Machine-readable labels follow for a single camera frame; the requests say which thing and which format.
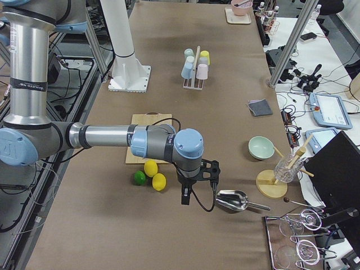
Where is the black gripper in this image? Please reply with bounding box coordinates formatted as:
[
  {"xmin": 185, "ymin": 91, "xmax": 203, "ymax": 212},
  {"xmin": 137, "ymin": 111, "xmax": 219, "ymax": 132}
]
[{"xmin": 175, "ymin": 159, "xmax": 219, "ymax": 205}]

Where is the pink cup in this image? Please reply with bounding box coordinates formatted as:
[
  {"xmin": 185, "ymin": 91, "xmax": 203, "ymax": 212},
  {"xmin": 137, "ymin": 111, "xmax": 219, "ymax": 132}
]
[{"xmin": 196, "ymin": 64, "xmax": 209, "ymax": 80}]

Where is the mint green cup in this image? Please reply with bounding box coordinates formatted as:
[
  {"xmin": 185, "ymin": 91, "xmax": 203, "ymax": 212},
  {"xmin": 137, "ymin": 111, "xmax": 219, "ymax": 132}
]
[{"xmin": 184, "ymin": 48, "xmax": 195, "ymax": 59}]

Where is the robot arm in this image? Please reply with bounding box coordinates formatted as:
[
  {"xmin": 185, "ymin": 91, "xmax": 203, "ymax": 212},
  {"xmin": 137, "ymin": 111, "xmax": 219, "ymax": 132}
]
[{"xmin": 1, "ymin": 1, "xmax": 220, "ymax": 205}]

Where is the light blue cup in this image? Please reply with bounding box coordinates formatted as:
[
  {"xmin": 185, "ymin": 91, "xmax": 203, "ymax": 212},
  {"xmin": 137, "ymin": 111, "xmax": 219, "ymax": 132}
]
[{"xmin": 181, "ymin": 61, "xmax": 193, "ymax": 79}]

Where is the white cup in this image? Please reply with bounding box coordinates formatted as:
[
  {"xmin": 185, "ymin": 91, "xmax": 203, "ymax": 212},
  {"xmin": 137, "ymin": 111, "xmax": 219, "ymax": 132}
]
[{"xmin": 185, "ymin": 56, "xmax": 195, "ymax": 67}]

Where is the yellow cup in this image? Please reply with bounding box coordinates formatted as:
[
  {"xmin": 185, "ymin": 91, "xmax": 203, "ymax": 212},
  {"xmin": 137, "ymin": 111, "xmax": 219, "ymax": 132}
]
[{"xmin": 198, "ymin": 50, "xmax": 210, "ymax": 66}]

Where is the yellow lemon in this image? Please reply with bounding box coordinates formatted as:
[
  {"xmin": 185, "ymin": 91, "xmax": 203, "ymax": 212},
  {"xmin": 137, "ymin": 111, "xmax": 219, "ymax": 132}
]
[
  {"xmin": 152, "ymin": 173, "xmax": 167, "ymax": 191},
  {"xmin": 143, "ymin": 160, "xmax": 158, "ymax": 178}
]

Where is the green lime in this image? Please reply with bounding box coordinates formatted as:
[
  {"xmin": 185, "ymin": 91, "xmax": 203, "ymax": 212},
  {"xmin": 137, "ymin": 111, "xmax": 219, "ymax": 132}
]
[{"xmin": 133, "ymin": 170, "xmax": 147, "ymax": 186}]

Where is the bamboo cutting board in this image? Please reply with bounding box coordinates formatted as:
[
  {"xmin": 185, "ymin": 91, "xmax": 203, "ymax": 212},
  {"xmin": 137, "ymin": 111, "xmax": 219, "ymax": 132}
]
[{"xmin": 125, "ymin": 112, "xmax": 173, "ymax": 165}]

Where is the wooden glass tree stand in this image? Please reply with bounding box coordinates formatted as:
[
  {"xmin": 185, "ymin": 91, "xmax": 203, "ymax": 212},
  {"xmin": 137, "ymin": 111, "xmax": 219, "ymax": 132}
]
[{"xmin": 256, "ymin": 135, "xmax": 314, "ymax": 199}]

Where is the mint green bowl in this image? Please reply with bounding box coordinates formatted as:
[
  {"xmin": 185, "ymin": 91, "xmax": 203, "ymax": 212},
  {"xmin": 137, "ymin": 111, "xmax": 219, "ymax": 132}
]
[{"xmin": 248, "ymin": 136, "xmax": 275, "ymax": 160}]

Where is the wine glass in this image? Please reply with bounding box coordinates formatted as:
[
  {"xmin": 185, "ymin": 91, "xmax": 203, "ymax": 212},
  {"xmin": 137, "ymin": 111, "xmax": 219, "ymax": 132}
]
[{"xmin": 274, "ymin": 154, "xmax": 303, "ymax": 183}]

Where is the purple cloth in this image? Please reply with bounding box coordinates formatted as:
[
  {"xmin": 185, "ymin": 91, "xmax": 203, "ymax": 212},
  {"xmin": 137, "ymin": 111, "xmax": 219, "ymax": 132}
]
[{"xmin": 247, "ymin": 100, "xmax": 262, "ymax": 104}]

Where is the grey cloth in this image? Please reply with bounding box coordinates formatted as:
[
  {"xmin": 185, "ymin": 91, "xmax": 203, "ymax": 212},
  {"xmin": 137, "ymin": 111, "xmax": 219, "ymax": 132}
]
[{"xmin": 247, "ymin": 99, "xmax": 273, "ymax": 117}]

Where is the teach pendant tablet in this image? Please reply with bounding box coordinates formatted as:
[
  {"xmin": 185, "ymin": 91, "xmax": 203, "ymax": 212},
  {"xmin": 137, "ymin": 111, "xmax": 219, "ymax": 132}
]
[
  {"xmin": 309, "ymin": 93, "xmax": 353, "ymax": 130},
  {"xmin": 305, "ymin": 127, "xmax": 339, "ymax": 154}
]

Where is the black monitor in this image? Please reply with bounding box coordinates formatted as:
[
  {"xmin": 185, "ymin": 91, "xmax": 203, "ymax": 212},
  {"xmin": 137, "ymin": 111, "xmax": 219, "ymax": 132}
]
[{"xmin": 303, "ymin": 130, "xmax": 360, "ymax": 223}]

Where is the white rabbit tray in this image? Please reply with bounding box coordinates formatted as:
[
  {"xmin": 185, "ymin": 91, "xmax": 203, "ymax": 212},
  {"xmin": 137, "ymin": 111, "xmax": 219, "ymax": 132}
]
[{"xmin": 224, "ymin": 7, "xmax": 251, "ymax": 25}]

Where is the pink bowl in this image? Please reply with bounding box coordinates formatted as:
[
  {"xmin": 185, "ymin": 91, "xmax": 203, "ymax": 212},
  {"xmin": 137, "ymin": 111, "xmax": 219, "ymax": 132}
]
[{"xmin": 231, "ymin": 1, "xmax": 253, "ymax": 16}]

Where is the white wire cup holder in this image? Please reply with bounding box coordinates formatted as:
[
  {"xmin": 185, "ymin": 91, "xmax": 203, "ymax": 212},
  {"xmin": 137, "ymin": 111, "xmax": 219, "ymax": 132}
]
[{"xmin": 183, "ymin": 46, "xmax": 205, "ymax": 91}]

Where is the metal wire glass rack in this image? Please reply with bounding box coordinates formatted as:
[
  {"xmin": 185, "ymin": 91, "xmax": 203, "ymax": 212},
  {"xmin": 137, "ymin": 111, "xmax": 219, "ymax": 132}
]
[{"xmin": 264, "ymin": 208, "xmax": 337, "ymax": 269}]

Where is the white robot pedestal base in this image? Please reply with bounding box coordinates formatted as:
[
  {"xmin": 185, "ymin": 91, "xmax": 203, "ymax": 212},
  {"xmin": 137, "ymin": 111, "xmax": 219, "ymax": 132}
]
[{"xmin": 101, "ymin": 0, "xmax": 151, "ymax": 93}]

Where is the aluminium frame post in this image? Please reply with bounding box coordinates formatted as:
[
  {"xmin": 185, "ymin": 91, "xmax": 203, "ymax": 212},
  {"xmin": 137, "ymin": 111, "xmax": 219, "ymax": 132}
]
[{"xmin": 268, "ymin": 0, "xmax": 318, "ymax": 89}]

